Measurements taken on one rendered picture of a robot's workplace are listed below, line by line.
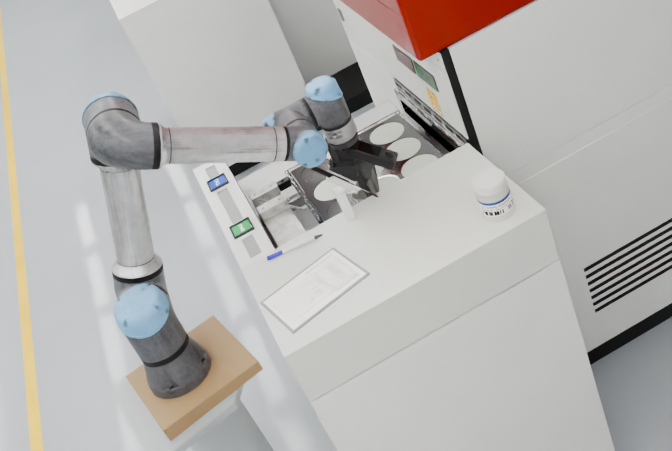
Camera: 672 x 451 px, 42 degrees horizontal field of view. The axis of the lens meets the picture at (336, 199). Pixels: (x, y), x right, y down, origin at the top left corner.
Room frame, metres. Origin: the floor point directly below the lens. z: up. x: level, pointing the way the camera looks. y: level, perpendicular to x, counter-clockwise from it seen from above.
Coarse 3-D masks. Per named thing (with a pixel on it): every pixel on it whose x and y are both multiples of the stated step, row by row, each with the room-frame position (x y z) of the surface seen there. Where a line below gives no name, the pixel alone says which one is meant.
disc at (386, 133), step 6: (384, 126) 2.09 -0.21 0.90; (390, 126) 2.07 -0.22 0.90; (396, 126) 2.06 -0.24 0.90; (402, 126) 2.05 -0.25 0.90; (372, 132) 2.08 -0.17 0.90; (378, 132) 2.07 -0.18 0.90; (384, 132) 2.06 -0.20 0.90; (390, 132) 2.04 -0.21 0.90; (396, 132) 2.03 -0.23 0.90; (402, 132) 2.02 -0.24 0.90; (372, 138) 2.05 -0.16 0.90; (378, 138) 2.04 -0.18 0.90; (384, 138) 2.03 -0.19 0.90; (390, 138) 2.01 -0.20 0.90; (396, 138) 2.00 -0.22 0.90; (378, 144) 2.01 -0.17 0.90
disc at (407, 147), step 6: (408, 138) 1.98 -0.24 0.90; (414, 138) 1.96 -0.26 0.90; (396, 144) 1.97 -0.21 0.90; (402, 144) 1.96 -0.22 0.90; (408, 144) 1.95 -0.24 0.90; (414, 144) 1.94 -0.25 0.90; (420, 144) 1.92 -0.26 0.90; (396, 150) 1.95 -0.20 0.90; (402, 150) 1.93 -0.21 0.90; (408, 150) 1.92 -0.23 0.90; (414, 150) 1.91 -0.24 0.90; (402, 156) 1.91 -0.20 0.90; (408, 156) 1.90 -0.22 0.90
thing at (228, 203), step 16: (208, 176) 2.15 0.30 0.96; (208, 192) 2.06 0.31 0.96; (224, 192) 2.03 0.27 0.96; (240, 192) 1.99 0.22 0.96; (224, 208) 1.95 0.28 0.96; (240, 208) 1.92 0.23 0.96; (224, 224) 1.88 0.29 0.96; (256, 224) 1.82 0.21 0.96; (240, 240) 1.78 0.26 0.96; (256, 240) 1.75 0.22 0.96; (240, 256) 1.72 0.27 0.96; (256, 256) 1.69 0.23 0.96
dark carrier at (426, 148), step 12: (396, 120) 2.09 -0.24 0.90; (408, 132) 2.00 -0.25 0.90; (384, 144) 2.00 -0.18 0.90; (300, 168) 2.07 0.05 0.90; (324, 168) 2.02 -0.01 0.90; (384, 168) 1.89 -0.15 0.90; (396, 168) 1.87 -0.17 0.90; (300, 180) 2.01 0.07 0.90; (312, 180) 1.99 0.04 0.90; (312, 192) 1.93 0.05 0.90; (348, 192) 1.86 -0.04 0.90; (324, 204) 1.86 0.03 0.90; (336, 204) 1.84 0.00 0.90; (324, 216) 1.81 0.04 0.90
